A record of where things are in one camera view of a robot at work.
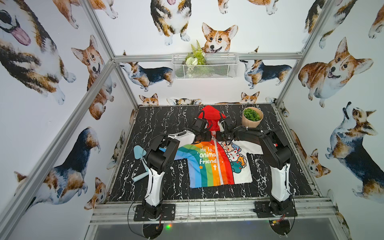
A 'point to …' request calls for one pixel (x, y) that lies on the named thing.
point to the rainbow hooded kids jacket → (223, 161)
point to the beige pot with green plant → (251, 117)
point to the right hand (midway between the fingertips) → (215, 136)
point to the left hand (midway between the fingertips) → (212, 134)
